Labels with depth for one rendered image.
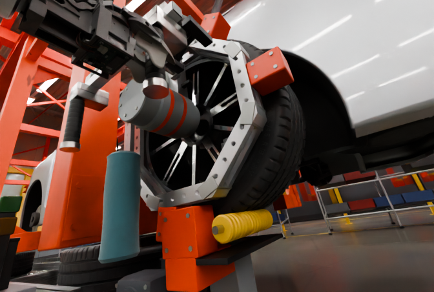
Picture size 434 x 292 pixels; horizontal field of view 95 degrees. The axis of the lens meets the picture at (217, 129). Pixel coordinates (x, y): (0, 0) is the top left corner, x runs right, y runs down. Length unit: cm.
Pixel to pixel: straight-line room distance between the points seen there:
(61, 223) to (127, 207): 30
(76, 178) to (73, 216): 12
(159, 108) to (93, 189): 44
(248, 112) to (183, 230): 33
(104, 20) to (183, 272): 51
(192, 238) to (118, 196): 21
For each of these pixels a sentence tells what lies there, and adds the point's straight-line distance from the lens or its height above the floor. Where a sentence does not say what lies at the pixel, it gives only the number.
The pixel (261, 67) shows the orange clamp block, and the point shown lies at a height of 85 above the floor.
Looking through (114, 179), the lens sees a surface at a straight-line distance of 58.
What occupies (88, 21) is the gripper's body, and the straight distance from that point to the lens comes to 35.
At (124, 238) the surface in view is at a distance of 57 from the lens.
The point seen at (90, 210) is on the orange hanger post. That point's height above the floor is 62.
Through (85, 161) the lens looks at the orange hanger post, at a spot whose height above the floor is 79.
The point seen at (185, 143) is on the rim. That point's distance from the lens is 73.
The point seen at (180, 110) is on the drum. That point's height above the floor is 82.
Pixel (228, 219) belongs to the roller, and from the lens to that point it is 48.
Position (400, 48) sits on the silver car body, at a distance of 93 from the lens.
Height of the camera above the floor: 53
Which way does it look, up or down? 24 degrees up
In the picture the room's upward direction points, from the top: 9 degrees counter-clockwise
